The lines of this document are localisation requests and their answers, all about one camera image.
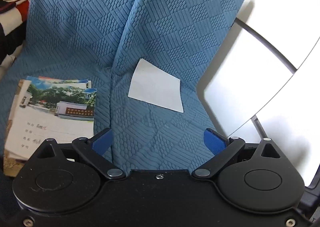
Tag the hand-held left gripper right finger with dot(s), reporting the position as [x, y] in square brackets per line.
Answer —
[215, 141]

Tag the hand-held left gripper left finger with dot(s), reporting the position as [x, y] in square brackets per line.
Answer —
[102, 141]

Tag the photo cover booklet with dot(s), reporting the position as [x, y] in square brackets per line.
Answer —
[50, 117]
[75, 82]

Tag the white paper sheet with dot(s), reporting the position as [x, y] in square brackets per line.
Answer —
[155, 87]

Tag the dark metal table tube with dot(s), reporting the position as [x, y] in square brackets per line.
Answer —
[272, 46]
[258, 127]

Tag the white table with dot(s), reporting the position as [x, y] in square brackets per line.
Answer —
[225, 92]

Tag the tan painting cover book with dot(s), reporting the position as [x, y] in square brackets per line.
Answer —
[12, 167]

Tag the blue textured sofa cushions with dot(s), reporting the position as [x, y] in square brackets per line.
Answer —
[100, 29]

